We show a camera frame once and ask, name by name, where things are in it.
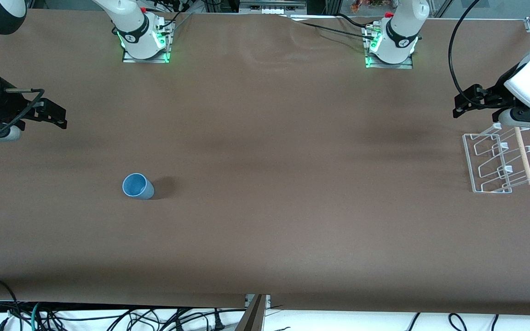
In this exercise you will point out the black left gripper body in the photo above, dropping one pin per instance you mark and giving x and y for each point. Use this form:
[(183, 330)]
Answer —
[(494, 96)]

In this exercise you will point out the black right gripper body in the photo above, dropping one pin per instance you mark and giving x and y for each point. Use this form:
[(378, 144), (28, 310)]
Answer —
[(2, 110)]

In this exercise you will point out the blue cup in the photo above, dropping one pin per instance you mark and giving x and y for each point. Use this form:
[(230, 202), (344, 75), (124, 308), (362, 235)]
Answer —
[(143, 191)]

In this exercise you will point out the white Franka left arm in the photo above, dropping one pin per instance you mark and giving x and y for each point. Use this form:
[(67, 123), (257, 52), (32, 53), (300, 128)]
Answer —
[(403, 23)]

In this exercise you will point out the orange colourful object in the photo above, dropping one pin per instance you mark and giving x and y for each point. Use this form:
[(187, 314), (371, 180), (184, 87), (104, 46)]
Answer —
[(366, 4)]

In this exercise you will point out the brown table cover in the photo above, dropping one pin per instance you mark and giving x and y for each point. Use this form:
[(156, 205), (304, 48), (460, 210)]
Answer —
[(265, 184)]

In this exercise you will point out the white connector block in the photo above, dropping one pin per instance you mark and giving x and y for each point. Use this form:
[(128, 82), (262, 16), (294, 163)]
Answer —
[(273, 10)]

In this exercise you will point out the grey device box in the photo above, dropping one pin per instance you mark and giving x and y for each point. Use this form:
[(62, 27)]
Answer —
[(274, 3)]

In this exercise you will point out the brown table support beam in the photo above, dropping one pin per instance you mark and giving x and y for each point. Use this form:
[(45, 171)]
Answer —
[(253, 317)]

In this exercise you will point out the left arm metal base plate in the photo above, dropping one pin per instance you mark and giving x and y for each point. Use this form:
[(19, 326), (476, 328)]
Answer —
[(405, 65)]

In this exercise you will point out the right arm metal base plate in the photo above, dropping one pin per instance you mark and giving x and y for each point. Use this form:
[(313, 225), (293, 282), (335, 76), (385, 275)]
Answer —
[(145, 60)]

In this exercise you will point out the silver metal bracket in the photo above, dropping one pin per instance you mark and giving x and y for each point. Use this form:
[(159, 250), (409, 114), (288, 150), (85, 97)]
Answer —
[(248, 299)]

